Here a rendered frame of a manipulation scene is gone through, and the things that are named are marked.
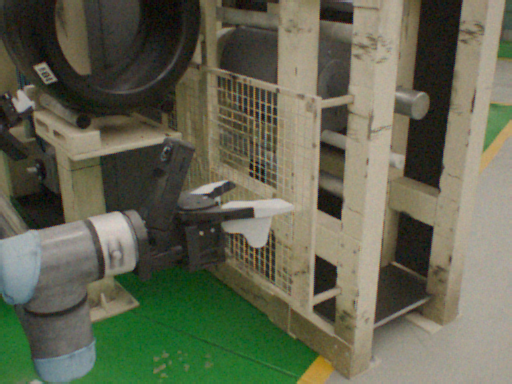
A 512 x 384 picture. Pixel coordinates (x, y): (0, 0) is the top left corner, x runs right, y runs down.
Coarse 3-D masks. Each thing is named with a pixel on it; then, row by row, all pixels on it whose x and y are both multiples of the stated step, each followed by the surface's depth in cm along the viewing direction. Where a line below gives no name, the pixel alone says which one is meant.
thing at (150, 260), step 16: (176, 208) 74; (192, 208) 73; (208, 208) 74; (144, 224) 74; (176, 224) 74; (192, 224) 74; (208, 224) 75; (144, 240) 70; (160, 240) 74; (176, 240) 75; (192, 240) 74; (208, 240) 76; (224, 240) 77; (144, 256) 71; (160, 256) 74; (176, 256) 75; (192, 256) 74; (208, 256) 77; (224, 256) 77; (144, 272) 73
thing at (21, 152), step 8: (0, 128) 138; (0, 136) 139; (8, 136) 140; (0, 144) 141; (8, 144) 141; (16, 144) 142; (8, 152) 144; (16, 152) 144; (24, 152) 144; (16, 160) 147
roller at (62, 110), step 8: (48, 96) 194; (48, 104) 191; (56, 104) 186; (64, 104) 184; (56, 112) 186; (64, 112) 180; (72, 112) 177; (80, 112) 175; (72, 120) 175; (80, 120) 173; (88, 120) 174; (80, 128) 174
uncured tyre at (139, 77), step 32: (0, 0) 165; (32, 0) 153; (160, 0) 200; (192, 0) 180; (0, 32) 170; (32, 32) 156; (160, 32) 204; (192, 32) 183; (32, 64) 161; (64, 64) 162; (128, 64) 203; (160, 64) 201; (64, 96) 168; (96, 96) 171; (128, 96) 177; (160, 96) 186
